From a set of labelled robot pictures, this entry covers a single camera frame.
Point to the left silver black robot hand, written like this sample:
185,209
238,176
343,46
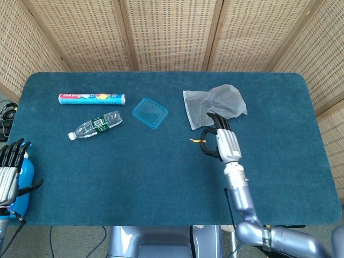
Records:
8,180

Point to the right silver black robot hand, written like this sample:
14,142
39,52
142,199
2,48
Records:
227,145

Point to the small yellow object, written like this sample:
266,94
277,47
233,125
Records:
196,140

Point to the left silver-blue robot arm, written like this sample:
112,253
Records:
2,231

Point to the blue pump soap bottle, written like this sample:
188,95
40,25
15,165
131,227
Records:
27,172

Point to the translucent plastic bag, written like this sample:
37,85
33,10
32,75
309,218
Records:
201,104

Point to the blue transparent container lid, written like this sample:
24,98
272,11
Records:
149,113

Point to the clear plastic water bottle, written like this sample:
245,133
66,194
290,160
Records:
88,129

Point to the blue velvet table cover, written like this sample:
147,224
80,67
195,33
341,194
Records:
121,174

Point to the blue food bag roll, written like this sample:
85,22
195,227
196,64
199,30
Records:
86,99

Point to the woven bamboo folding screen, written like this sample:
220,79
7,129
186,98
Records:
172,35

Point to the silver-blue robot torso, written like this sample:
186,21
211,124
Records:
150,244

